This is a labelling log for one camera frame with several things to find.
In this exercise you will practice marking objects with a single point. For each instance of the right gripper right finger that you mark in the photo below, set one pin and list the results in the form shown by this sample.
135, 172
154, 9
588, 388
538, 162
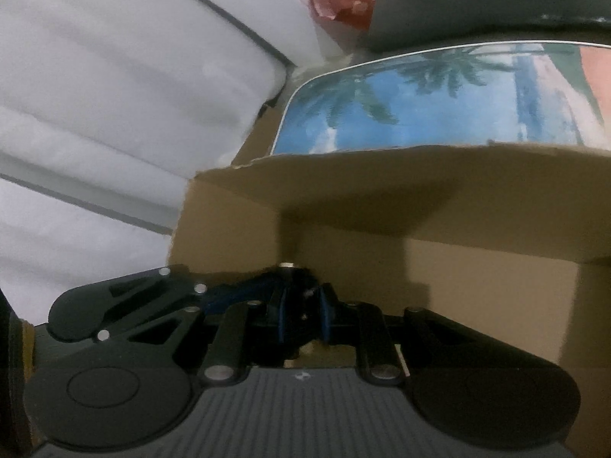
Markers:
364, 327

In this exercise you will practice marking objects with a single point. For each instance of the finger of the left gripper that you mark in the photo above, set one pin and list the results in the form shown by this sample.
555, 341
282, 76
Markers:
123, 303

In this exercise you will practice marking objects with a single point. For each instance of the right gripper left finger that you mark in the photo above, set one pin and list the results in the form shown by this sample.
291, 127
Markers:
220, 348

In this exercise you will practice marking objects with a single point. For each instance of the black cylinder tube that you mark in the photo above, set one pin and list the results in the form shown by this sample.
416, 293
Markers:
287, 317

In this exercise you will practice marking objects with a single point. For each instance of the brown cardboard box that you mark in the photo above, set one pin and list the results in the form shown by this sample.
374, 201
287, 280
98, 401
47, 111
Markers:
510, 240

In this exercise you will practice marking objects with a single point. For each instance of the white curtain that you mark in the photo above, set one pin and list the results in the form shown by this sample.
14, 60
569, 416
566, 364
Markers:
108, 108

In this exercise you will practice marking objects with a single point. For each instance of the wooden chair black seat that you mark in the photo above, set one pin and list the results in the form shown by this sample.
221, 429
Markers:
399, 25

